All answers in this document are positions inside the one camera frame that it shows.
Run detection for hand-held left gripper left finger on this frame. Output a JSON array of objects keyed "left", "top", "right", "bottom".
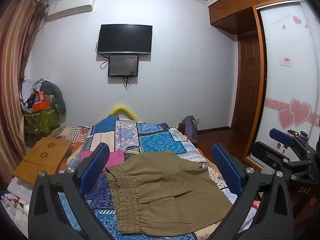
[{"left": 28, "top": 142, "right": 115, "bottom": 240}]

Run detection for white air conditioner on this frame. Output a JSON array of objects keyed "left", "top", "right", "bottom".
[{"left": 46, "top": 0, "right": 97, "bottom": 22}]

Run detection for striped brown curtain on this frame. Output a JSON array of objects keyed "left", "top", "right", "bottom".
[{"left": 0, "top": 0, "right": 49, "bottom": 173}]

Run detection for brown wooden door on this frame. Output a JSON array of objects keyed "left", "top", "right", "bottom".
[{"left": 231, "top": 32, "right": 263, "bottom": 132}]

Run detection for wooden wardrobe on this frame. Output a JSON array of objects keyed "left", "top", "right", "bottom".
[{"left": 208, "top": 0, "right": 320, "bottom": 173}]

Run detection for wooden lap desk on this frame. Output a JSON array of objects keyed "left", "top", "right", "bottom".
[{"left": 13, "top": 137, "right": 73, "bottom": 185}]

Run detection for striped orange cloth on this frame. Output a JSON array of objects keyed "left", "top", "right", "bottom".
[{"left": 54, "top": 126, "right": 90, "bottom": 146}]

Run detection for olive green pants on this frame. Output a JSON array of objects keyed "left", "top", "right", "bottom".
[{"left": 105, "top": 151, "right": 233, "bottom": 237}]

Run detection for blue patchwork blanket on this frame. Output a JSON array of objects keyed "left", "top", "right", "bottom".
[{"left": 7, "top": 115, "right": 263, "bottom": 240}]

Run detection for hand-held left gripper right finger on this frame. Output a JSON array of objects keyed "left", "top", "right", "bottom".
[{"left": 211, "top": 144, "right": 293, "bottom": 240}]

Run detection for pink cloth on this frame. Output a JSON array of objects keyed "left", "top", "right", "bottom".
[{"left": 80, "top": 150, "right": 125, "bottom": 168}]

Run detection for grey backpack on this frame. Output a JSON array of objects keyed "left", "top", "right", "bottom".
[{"left": 184, "top": 115, "right": 198, "bottom": 147}]

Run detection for black monitor cable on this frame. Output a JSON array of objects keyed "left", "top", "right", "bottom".
[{"left": 124, "top": 66, "right": 139, "bottom": 90}]

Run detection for pile of light clothes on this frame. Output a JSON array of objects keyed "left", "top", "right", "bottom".
[{"left": 0, "top": 177, "right": 33, "bottom": 232}]

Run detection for orange box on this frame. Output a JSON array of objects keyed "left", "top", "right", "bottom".
[{"left": 31, "top": 100, "right": 50, "bottom": 112}]

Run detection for white crumpled cloth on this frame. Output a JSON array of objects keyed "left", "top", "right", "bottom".
[{"left": 21, "top": 77, "right": 48, "bottom": 100}]

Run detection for green storage bag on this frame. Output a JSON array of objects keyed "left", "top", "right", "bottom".
[{"left": 24, "top": 105, "right": 59, "bottom": 135}]

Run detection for white heart-print sliding door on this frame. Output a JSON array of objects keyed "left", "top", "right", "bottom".
[{"left": 259, "top": 0, "right": 320, "bottom": 155}]

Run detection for black wall television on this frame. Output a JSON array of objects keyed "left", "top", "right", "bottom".
[{"left": 97, "top": 24, "right": 153, "bottom": 55}]

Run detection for small black wall monitor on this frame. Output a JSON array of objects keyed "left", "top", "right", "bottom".
[{"left": 108, "top": 54, "right": 139, "bottom": 77}]

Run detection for yellow foam tube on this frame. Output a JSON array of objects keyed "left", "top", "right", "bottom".
[{"left": 110, "top": 104, "right": 139, "bottom": 120}]

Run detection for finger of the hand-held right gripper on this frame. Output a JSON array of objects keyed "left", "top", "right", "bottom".
[
  {"left": 269, "top": 128, "right": 300, "bottom": 148},
  {"left": 251, "top": 141, "right": 292, "bottom": 173}
]

